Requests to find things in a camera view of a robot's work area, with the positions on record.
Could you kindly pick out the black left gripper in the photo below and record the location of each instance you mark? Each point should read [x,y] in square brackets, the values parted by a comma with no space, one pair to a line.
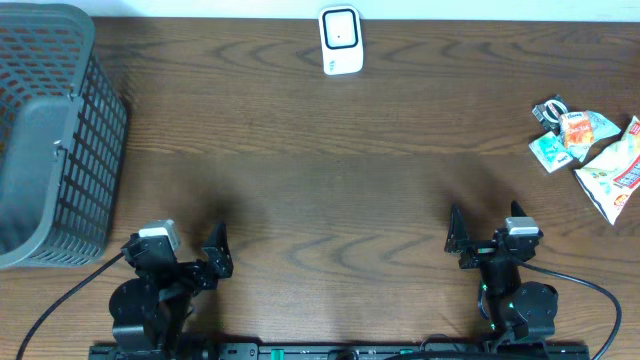
[185,270]

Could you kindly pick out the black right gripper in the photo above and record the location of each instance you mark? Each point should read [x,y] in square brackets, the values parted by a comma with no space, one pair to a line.
[457,233]

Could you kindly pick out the teal tissue box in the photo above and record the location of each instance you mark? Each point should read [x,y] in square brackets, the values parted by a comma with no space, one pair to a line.
[550,152]

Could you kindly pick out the orange small packet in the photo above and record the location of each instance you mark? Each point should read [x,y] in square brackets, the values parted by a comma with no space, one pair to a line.
[576,129]

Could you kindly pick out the cream snack bag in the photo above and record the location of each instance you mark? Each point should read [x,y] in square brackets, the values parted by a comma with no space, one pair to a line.
[610,178]

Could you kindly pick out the mint green wipes pack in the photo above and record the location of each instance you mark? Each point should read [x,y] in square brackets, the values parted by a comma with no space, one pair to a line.
[603,128]

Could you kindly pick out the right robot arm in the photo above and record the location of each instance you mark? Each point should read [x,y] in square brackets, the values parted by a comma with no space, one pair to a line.
[520,312]

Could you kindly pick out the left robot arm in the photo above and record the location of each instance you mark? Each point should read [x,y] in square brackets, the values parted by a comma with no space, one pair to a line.
[149,312]

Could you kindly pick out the white barcode scanner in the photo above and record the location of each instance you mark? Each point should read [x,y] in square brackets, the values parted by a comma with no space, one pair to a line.
[341,40]

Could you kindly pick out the dark grey plastic basket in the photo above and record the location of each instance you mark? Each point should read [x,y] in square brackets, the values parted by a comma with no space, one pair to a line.
[63,138]

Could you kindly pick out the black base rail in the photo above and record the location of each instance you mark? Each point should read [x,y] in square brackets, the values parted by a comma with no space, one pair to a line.
[253,351]

